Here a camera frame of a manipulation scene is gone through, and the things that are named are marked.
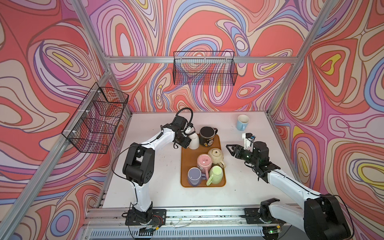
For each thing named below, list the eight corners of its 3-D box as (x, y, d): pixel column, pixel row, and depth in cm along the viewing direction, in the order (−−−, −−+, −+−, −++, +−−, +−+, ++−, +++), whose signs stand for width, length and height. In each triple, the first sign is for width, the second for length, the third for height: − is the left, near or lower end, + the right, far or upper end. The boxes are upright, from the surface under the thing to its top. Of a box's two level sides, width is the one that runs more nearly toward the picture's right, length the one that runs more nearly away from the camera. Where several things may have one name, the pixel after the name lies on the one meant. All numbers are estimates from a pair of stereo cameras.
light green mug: (206, 185, 85) (208, 179, 77) (206, 172, 90) (207, 165, 82) (221, 185, 85) (223, 179, 77) (219, 172, 90) (222, 165, 82)
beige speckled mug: (209, 168, 91) (210, 162, 84) (208, 154, 97) (209, 148, 91) (223, 168, 91) (225, 162, 84) (221, 154, 97) (223, 148, 91)
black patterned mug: (199, 147, 101) (200, 138, 92) (199, 134, 108) (199, 124, 100) (217, 147, 101) (219, 138, 92) (216, 134, 108) (218, 124, 100)
